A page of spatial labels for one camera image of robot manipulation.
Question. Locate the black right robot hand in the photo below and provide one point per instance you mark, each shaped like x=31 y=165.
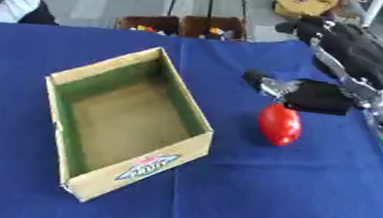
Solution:
x=347 y=49

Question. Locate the red toy fruit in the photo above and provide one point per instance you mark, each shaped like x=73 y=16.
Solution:
x=280 y=124

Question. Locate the brown cardboard box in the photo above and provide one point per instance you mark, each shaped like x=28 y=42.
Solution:
x=214 y=27
x=149 y=24

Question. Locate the tan cardboard box green inside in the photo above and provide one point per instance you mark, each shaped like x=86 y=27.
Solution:
x=126 y=121

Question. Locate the yellow bag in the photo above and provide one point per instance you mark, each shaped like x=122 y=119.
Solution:
x=306 y=5

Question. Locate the black tripod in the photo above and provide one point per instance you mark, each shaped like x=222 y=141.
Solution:
x=210 y=0

